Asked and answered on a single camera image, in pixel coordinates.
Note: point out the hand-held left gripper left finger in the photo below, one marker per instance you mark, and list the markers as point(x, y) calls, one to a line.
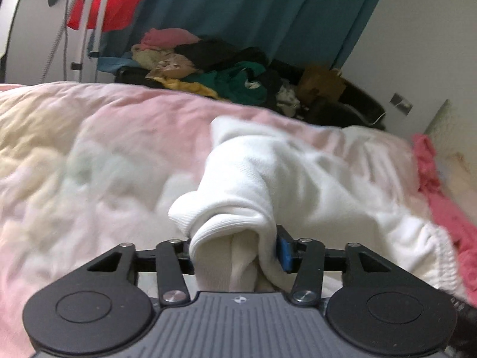
point(171, 264)

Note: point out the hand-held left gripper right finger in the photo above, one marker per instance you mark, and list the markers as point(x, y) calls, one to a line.
point(286, 250)

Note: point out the cream sweatshirt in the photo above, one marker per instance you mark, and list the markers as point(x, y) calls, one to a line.
point(298, 179)

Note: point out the pink tie-dye duvet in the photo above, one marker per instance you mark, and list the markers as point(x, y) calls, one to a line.
point(93, 164)

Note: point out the white patterned garment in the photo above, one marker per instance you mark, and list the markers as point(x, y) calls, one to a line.
point(287, 99)

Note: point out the pink towel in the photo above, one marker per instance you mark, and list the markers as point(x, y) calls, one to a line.
point(447, 209)

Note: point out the green garment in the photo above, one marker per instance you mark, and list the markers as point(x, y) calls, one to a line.
point(231, 84)

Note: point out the yellow garment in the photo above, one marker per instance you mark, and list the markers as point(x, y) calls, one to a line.
point(190, 86)

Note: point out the floral brown garment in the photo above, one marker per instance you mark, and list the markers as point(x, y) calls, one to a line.
point(173, 65)

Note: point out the pale patterned cushion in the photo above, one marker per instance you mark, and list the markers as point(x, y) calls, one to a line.
point(454, 134)

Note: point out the beige garment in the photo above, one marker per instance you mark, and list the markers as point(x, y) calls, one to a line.
point(145, 57)

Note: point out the pink garment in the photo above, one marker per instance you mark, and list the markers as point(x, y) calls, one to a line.
point(167, 37)

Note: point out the teal curtain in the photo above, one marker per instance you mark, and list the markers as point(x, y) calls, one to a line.
point(253, 11)

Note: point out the silver tripod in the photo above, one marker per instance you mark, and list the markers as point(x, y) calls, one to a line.
point(100, 26)

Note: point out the red cloth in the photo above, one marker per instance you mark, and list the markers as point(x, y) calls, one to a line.
point(111, 9)

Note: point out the silver wall socket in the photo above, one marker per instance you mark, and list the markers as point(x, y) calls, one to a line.
point(401, 103)

